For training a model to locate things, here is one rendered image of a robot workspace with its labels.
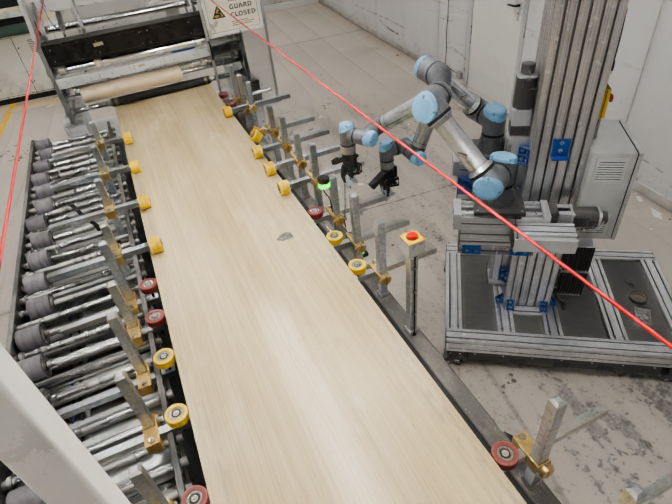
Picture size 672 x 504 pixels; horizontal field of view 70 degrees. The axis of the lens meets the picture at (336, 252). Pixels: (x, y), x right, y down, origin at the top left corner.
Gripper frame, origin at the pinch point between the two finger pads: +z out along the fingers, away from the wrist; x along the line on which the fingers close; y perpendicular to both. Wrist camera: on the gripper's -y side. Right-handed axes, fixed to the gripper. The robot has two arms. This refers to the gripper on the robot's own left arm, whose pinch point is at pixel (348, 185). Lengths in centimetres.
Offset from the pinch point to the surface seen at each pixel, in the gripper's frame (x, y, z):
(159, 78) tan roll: 19, -234, -10
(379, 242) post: -30, 48, -4
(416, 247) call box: -39, 74, -19
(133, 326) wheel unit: -123, -11, 12
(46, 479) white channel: -158, 117, -83
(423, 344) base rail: -40, 79, 30
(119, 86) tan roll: -11, -245, -11
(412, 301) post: -38, 72, 10
